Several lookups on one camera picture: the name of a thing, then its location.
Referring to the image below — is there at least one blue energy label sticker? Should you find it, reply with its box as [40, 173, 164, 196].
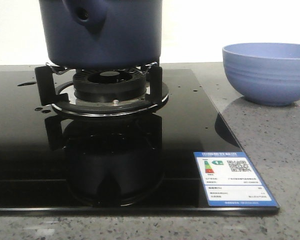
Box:
[194, 152, 279, 207]

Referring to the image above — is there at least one black pot support grate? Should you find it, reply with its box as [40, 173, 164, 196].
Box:
[34, 62, 169, 118]

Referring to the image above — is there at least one dark blue cooking pot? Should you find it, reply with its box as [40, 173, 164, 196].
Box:
[39, 0, 163, 70]

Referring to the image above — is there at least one black glass gas stove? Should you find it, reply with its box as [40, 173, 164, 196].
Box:
[0, 69, 280, 216]

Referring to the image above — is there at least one light blue bowl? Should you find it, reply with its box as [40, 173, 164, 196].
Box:
[222, 42, 300, 106]

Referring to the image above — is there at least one black gas burner head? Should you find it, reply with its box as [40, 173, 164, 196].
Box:
[72, 70, 146, 103]

